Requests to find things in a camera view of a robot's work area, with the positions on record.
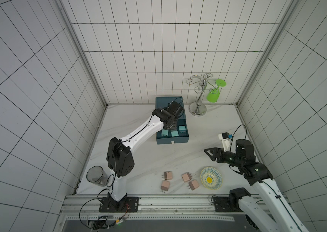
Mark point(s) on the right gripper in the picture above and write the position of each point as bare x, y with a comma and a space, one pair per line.
221, 154

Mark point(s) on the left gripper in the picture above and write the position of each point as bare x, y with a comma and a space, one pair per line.
174, 126

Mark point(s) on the teal plug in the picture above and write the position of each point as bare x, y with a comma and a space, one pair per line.
164, 133
174, 133
182, 130

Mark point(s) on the teal drawer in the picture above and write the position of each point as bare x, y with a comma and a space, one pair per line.
179, 135

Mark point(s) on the pink plug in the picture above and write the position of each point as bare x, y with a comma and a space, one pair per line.
193, 184
168, 175
165, 185
186, 177

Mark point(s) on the teal drawer cabinet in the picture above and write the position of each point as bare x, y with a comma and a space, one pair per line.
173, 105

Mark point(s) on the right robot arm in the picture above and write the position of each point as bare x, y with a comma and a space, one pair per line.
281, 217

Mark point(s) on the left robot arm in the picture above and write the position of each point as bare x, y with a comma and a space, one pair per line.
120, 151

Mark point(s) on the yellow patterned plate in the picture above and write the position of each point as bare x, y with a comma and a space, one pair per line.
211, 178

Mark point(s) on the silver glass rack stand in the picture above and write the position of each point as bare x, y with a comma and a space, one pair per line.
197, 108

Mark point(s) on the green plastic wine glass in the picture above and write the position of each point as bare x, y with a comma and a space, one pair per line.
214, 93

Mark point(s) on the clear glass cup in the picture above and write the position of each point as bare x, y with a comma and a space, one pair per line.
96, 175

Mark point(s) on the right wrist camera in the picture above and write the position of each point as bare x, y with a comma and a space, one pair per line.
225, 138

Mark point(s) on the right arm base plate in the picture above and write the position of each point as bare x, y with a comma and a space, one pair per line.
224, 204

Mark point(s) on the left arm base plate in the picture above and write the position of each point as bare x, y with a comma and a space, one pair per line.
126, 204

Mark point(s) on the aluminium mounting rail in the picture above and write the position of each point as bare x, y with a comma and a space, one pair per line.
88, 205

